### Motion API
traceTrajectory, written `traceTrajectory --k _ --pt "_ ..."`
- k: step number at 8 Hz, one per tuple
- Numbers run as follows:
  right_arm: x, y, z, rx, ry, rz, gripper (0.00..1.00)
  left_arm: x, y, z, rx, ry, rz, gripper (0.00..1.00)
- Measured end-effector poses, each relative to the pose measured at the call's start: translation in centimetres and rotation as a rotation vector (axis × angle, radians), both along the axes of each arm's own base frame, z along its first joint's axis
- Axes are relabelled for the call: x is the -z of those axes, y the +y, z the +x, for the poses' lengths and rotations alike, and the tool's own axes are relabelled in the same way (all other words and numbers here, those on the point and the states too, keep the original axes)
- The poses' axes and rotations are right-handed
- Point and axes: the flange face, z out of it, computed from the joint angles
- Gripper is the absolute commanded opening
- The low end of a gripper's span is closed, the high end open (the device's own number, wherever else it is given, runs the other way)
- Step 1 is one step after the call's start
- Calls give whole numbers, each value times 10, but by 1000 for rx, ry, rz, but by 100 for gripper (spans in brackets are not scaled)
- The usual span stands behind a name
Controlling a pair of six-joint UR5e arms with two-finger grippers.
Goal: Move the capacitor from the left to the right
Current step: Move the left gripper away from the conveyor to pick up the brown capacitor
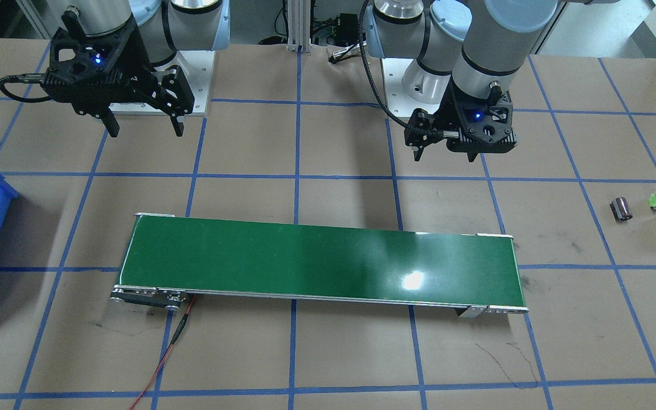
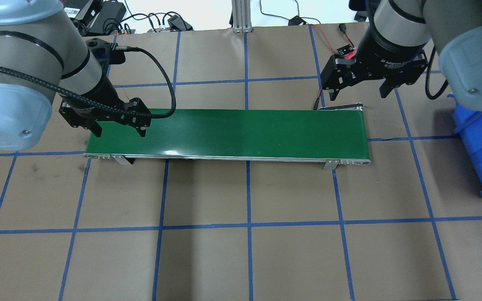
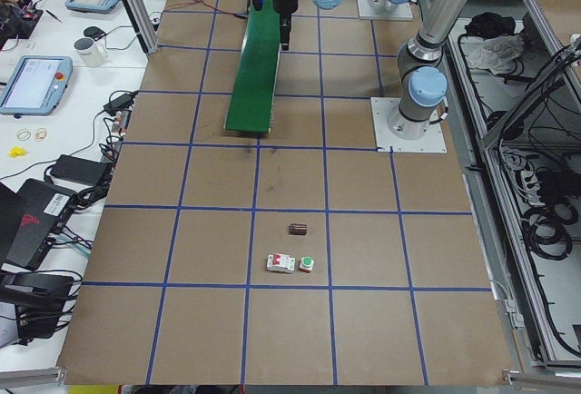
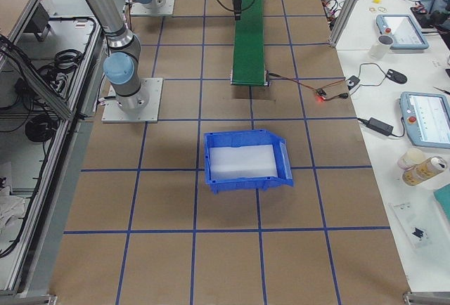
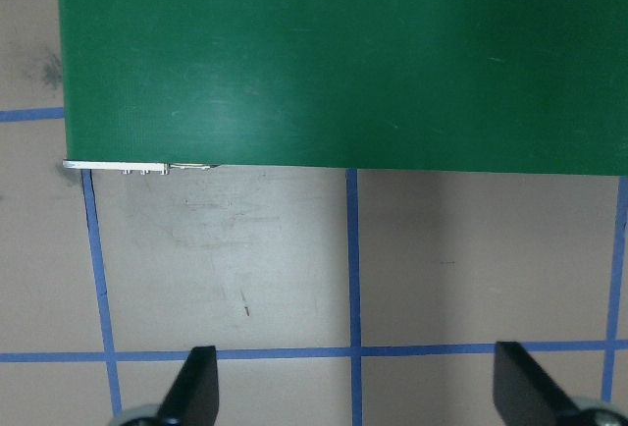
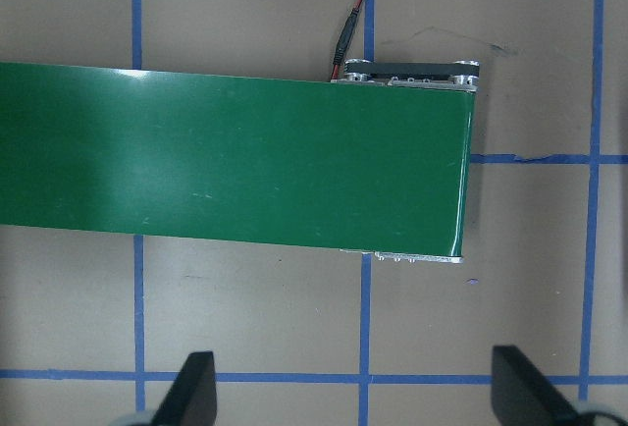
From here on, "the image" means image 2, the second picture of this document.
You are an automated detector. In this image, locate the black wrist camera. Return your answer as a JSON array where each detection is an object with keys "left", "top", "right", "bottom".
[{"left": 86, "top": 38, "right": 126, "bottom": 70}]

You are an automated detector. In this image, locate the small sensor board red light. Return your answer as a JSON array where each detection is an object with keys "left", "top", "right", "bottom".
[{"left": 336, "top": 45, "right": 356, "bottom": 59}]

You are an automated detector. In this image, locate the green conveyor belt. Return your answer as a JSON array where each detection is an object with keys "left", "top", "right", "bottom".
[{"left": 85, "top": 107, "right": 372, "bottom": 169}]

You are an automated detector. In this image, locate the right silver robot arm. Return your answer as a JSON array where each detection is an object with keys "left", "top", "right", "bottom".
[{"left": 320, "top": 0, "right": 482, "bottom": 111}]

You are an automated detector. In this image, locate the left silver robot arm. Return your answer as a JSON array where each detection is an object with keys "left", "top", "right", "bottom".
[{"left": 0, "top": 0, "right": 152, "bottom": 152}]

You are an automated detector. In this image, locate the black power adapter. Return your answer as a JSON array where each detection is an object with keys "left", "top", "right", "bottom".
[{"left": 86, "top": 1, "right": 127, "bottom": 36}]

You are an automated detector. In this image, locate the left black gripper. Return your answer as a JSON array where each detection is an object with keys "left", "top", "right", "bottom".
[{"left": 59, "top": 97, "right": 151, "bottom": 138}]

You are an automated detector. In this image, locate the aluminium frame post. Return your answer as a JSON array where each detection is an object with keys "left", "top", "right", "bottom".
[{"left": 231, "top": 0, "right": 253, "bottom": 33}]

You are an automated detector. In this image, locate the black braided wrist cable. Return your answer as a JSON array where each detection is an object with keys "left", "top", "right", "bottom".
[{"left": 0, "top": 46, "right": 177, "bottom": 119}]

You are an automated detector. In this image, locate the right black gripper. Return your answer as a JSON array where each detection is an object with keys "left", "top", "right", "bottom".
[{"left": 320, "top": 51, "right": 428, "bottom": 102}]

